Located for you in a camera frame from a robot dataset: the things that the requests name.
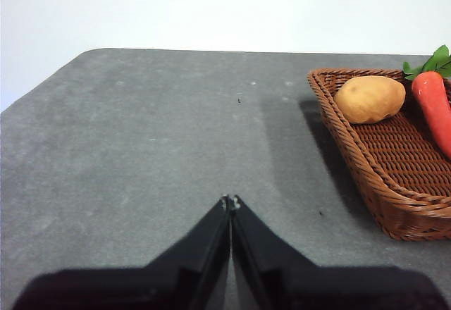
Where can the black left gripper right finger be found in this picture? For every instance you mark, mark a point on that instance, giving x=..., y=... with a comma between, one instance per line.
x=317, y=289

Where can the orange carrot with green leaves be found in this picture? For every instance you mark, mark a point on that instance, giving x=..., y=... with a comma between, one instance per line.
x=431, y=102

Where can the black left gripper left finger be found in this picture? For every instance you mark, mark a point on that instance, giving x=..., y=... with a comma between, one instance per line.
x=158, y=285

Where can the yellow-brown potato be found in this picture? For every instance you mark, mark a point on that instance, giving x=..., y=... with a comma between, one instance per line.
x=370, y=99

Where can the brown wicker basket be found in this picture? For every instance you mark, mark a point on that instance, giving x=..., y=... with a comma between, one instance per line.
x=398, y=155

